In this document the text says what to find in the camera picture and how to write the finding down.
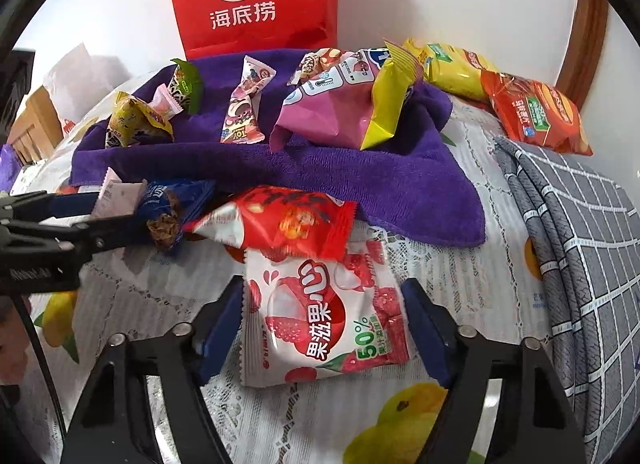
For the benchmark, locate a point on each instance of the yellow triangular snack packet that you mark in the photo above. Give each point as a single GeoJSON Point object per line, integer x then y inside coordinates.
{"type": "Point", "coordinates": [133, 122]}

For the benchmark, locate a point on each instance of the grey checked cloth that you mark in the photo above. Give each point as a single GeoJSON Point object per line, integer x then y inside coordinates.
{"type": "Point", "coordinates": [585, 232]}

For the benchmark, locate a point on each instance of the yellow chips bag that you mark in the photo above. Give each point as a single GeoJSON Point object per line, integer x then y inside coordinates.
{"type": "Point", "coordinates": [452, 69]}

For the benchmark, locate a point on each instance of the orange chips bag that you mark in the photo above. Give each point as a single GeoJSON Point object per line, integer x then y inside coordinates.
{"type": "Point", "coordinates": [536, 113]}

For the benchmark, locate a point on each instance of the long white pink snack packet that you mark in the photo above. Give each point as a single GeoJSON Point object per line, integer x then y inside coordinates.
{"type": "Point", "coordinates": [241, 121]}

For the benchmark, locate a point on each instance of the pink round candy packet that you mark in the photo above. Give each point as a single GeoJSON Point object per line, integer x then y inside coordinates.
{"type": "Point", "coordinates": [164, 104]}

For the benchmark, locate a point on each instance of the wooden side table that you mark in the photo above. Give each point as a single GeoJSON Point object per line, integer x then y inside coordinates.
{"type": "Point", "coordinates": [37, 131]}

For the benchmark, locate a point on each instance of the blue snack packet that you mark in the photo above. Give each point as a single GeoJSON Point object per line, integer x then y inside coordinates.
{"type": "Point", "coordinates": [167, 206]}

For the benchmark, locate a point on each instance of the brown wooden door frame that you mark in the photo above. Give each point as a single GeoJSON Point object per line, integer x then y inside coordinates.
{"type": "Point", "coordinates": [584, 49]}

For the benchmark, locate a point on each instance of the red snack packet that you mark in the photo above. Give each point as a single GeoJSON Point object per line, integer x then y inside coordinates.
{"type": "Point", "coordinates": [281, 221]}

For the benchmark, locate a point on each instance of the left hand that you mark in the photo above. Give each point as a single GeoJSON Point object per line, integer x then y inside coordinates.
{"type": "Point", "coordinates": [14, 342]}

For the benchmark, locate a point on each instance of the pink yellow snack bag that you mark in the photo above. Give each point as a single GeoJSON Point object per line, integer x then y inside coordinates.
{"type": "Point", "coordinates": [355, 104]}

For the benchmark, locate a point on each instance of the white lychee jelly packet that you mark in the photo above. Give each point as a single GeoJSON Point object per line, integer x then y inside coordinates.
{"type": "Point", "coordinates": [306, 319]}

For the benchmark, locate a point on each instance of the pale pink snack packet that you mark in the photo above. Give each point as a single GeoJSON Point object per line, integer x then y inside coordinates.
{"type": "Point", "coordinates": [116, 198]}

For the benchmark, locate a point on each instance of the white plastic bag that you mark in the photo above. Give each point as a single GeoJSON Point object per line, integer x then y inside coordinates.
{"type": "Point", "coordinates": [79, 81]}

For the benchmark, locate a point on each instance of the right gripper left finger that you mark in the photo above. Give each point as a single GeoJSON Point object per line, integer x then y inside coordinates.
{"type": "Point", "coordinates": [215, 328]}

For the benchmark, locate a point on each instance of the green triangular snack packet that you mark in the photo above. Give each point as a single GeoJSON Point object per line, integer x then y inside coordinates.
{"type": "Point", "coordinates": [186, 86]}

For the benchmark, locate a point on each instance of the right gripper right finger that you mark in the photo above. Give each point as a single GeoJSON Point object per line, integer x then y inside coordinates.
{"type": "Point", "coordinates": [433, 331]}

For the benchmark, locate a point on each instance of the purple towel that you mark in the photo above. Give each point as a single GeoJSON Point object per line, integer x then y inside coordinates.
{"type": "Point", "coordinates": [412, 185]}

